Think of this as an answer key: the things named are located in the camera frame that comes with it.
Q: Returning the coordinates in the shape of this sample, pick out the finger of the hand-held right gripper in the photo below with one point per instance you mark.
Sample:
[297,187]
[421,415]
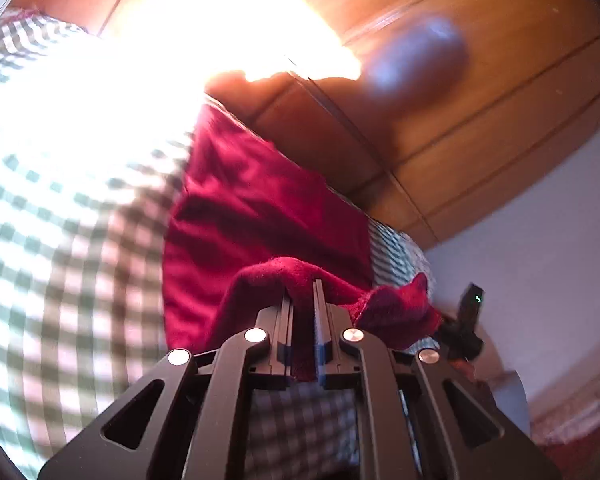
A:
[447,334]

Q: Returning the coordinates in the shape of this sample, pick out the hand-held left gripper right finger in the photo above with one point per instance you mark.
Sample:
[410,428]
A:
[321,340]

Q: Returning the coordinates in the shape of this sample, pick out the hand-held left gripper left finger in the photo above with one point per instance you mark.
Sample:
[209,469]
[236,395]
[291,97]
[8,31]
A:
[280,340]

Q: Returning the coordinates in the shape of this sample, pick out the dark red garment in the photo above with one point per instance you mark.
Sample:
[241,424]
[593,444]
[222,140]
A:
[260,210]

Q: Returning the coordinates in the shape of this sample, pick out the wooden panelled wardrobe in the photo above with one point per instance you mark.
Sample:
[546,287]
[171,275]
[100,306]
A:
[480,160]

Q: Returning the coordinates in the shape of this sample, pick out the green checkered bedsheet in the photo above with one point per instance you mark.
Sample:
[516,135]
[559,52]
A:
[55,260]

